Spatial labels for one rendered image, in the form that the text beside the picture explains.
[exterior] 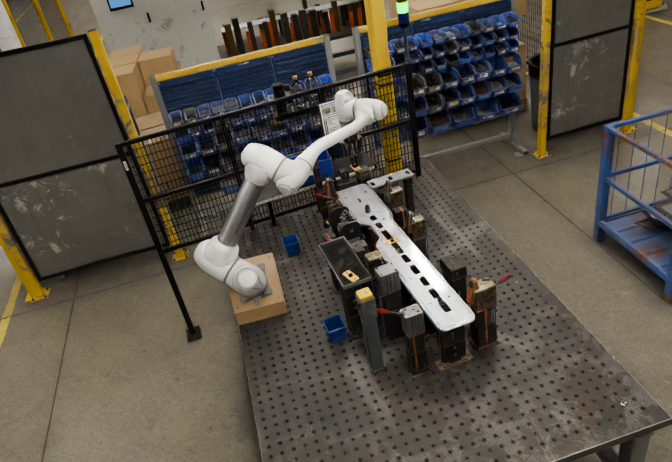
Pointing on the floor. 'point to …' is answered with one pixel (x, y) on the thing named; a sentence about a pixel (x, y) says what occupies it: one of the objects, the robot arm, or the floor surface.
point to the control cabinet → (151, 6)
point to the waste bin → (534, 88)
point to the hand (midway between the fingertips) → (354, 160)
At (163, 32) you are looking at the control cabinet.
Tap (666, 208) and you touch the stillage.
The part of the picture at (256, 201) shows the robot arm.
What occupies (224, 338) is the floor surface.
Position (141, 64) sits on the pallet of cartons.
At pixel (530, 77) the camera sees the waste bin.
